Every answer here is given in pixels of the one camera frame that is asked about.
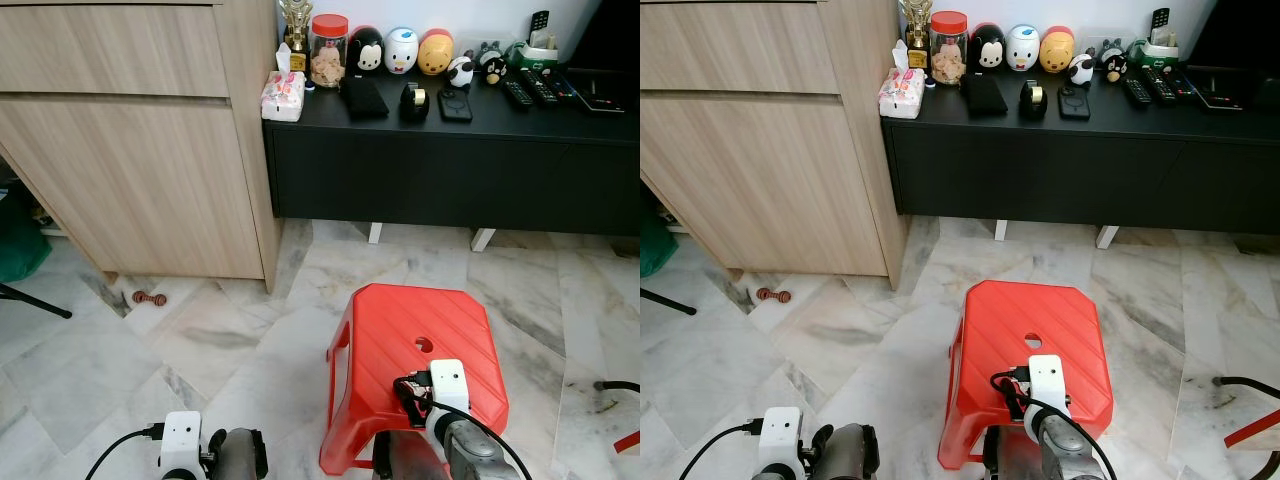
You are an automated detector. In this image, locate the red plastic stool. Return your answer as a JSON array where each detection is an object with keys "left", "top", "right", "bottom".
[
  {"left": 937, "top": 280, "right": 1114, "bottom": 471},
  {"left": 320, "top": 284, "right": 509, "bottom": 476}
]

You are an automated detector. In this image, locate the black TV console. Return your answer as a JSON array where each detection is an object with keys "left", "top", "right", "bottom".
[
  {"left": 262, "top": 68, "right": 641, "bottom": 252},
  {"left": 880, "top": 66, "right": 1280, "bottom": 251}
]

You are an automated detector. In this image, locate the black tripod leg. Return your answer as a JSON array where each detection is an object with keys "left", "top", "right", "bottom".
[
  {"left": 640, "top": 288, "right": 698, "bottom": 317},
  {"left": 0, "top": 283, "right": 73, "bottom": 319}
]

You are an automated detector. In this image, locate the green bag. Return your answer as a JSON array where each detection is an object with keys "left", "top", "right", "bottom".
[
  {"left": 640, "top": 205, "right": 679, "bottom": 279},
  {"left": 0, "top": 185, "right": 51, "bottom": 281}
]

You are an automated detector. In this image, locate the pink tissue pack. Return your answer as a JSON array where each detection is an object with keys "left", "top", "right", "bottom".
[
  {"left": 261, "top": 52, "right": 306, "bottom": 122},
  {"left": 878, "top": 48, "right": 926, "bottom": 120}
]

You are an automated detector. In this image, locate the light wood cabinet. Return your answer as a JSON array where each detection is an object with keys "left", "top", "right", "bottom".
[
  {"left": 0, "top": 0, "right": 283, "bottom": 293},
  {"left": 640, "top": 0, "right": 906, "bottom": 291}
]

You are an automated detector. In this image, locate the glass jar red lid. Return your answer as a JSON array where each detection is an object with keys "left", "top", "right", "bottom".
[
  {"left": 309, "top": 14, "right": 349, "bottom": 89},
  {"left": 929, "top": 11, "right": 970, "bottom": 86}
]

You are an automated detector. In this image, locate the yellow bear plush toy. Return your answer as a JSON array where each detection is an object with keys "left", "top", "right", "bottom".
[
  {"left": 1038, "top": 26, "right": 1076, "bottom": 74},
  {"left": 417, "top": 29, "right": 454, "bottom": 76}
]

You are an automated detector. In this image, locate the white round plush toy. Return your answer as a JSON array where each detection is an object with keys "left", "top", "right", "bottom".
[
  {"left": 384, "top": 27, "right": 420, "bottom": 75},
  {"left": 1005, "top": 24, "right": 1041, "bottom": 73}
]

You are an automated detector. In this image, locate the black mouse plush toy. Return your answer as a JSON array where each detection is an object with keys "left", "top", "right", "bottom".
[
  {"left": 969, "top": 23, "right": 1007, "bottom": 71},
  {"left": 348, "top": 27, "right": 386, "bottom": 73}
]

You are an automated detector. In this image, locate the black flat tray device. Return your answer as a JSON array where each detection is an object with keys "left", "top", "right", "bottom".
[
  {"left": 1185, "top": 66, "right": 1246, "bottom": 111},
  {"left": 565, "top": 68, "right": 626, "bottom": 113}
]

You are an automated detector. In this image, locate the green white holder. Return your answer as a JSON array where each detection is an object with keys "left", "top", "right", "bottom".
[
  {"left": 520, "top": 30, "right": 559, "bottom": 71},
  {"left": 1138, "top": 28, "right": 1181, "bottom": 69}
]

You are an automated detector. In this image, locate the gold trophy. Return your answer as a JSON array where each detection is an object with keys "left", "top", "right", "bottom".
[
  {"left": 280, "top": 0, "right": 314, "bottom": 73},
  {"left": 898, "top": 0, "right": 934, "bottom": 73}
]

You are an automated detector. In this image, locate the black television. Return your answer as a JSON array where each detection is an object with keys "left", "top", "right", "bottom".
[
  {"left": 1185, "top": 0, "right": 1280, "bottom": 69},
  {"left": 560, "top": 0, "right": 641, "bottom": 71}
]

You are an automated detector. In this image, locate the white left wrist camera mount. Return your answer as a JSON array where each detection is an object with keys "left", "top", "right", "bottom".
[
  {"left": 160, "top": 411, "right": 204, "bottom": 480},
  {"left": 757, "top": 406, "right": 804, "bottom": 480}
]

